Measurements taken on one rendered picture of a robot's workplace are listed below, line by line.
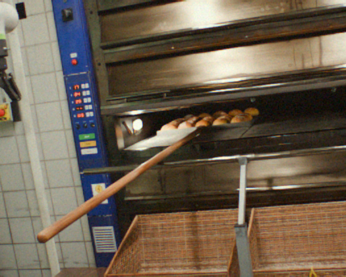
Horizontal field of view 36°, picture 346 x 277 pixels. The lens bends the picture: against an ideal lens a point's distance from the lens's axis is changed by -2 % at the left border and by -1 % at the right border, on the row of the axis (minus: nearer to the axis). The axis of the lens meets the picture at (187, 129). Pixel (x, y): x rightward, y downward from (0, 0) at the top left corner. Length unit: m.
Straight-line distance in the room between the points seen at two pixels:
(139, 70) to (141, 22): 0.23
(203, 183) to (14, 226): 1.14
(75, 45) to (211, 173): 0.93
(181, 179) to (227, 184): 0.23
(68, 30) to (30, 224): 1.10
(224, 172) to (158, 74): 0.57
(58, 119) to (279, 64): 1.17
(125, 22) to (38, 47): 0.50
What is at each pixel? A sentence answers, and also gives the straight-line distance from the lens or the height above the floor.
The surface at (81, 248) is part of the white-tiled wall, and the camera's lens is 2.99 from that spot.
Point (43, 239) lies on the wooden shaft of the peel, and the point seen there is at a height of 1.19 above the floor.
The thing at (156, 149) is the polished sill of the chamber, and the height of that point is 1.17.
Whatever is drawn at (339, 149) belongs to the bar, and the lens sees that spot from 2.13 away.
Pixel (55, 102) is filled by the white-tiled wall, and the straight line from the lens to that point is 2.85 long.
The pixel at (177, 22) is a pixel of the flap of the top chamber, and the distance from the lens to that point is 2.57.
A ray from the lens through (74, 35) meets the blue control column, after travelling 2.75.
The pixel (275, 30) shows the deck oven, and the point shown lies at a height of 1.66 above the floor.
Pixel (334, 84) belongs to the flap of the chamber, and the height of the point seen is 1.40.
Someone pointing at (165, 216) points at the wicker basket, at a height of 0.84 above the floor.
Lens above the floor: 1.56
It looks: 7 degrees down
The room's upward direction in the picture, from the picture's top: 8 degrees counter-clockwise
